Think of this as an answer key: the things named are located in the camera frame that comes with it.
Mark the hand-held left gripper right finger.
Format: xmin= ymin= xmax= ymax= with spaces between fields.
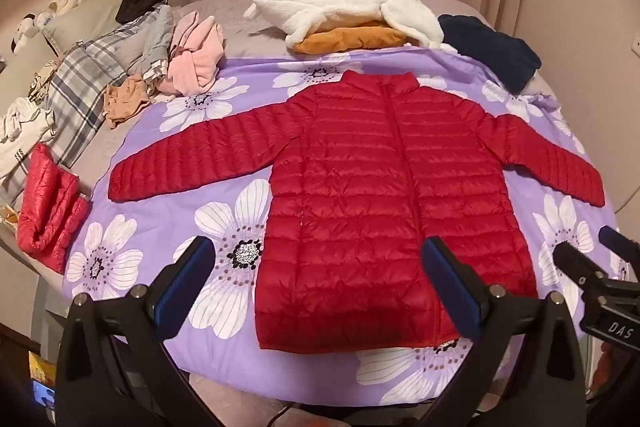
xmin=421 ymin=238 xmax=587 ymax=427

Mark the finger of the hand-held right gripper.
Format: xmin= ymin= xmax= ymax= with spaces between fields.
xmin=552 ymin=241 xmax=609 ymax=294
xmin=598 ymin=225 xmax=640 ymax=259

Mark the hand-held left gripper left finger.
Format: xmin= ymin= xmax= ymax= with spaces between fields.
xmin=56 ymin=236 xmax=217 ymax=427

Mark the red down jacket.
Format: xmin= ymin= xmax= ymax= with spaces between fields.
xmin=107 ymin=71 xmax=606 ymax=353

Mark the purple floral blanket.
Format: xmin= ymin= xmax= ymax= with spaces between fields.
xmin=65 ymin=44 xmax=636 ymax=408

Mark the folded glossy red jacket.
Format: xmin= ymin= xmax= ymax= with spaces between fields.
xmin=16 ymin=143 xmax=91 ymax=274

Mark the yellow packet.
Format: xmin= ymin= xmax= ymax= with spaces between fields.
xmin=29 ymin=353 xmax=58 ymax=383

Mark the tan garment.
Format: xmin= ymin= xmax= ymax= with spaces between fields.
xmin=103 ymin=74 xmax=156 ymax=130

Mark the pink garment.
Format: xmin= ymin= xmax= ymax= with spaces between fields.
xmin=159 ymin=11 xmax=226 ymax=96

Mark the white printed garment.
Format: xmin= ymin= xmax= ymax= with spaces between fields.
xmin=0 ymin=97 xmax=57 ymax=180

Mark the plaid pillow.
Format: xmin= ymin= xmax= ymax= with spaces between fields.
xmin=10 ymin=19 xmax=151 ymax=208

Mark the navy garment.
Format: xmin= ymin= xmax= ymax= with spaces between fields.
xmin=438 ymin=13 xmax=542 ymax=95

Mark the grey striped garment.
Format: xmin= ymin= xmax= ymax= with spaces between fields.
xmin=135 ymin=4 xmax=176 ymax=82

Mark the grey bed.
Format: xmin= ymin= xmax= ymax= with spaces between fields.
xmin=30 ymin=0 xmax=561 ymax=358

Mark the orange garment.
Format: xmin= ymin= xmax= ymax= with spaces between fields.
xmin=292 ymin=21 xmax=408 ymax=56

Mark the dark brown garment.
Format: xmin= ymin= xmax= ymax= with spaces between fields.
xmin=116 ymin=0 xmax=169 ymax=22

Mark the beige headboard cushion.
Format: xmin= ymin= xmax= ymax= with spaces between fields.
xmin=42 ymin=0 xmax=142 ymax=54

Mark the black and white plush toy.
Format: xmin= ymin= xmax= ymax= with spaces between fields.
xmin=11 ymin=13 xmax=42 ymax=54

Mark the cream plush toy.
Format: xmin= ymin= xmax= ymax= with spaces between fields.
xmin=36 ymin=0 xmax=83 ymax=26

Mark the white fleece garment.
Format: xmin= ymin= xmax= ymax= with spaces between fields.
xmin=243 ymin=0 xmax=446 ymax=50

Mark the black cable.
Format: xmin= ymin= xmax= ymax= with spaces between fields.
xmin=264 ymin=401 xmax=303 ymax=427

